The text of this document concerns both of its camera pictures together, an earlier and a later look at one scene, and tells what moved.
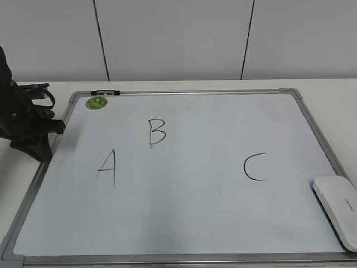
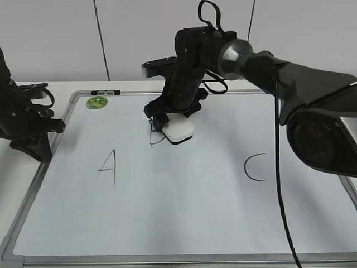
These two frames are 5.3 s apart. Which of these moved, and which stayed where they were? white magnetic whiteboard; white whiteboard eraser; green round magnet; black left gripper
Moved: white whiteboard eraser
Stayed: black left gripper; green round magnet; white magnetic whiteboard
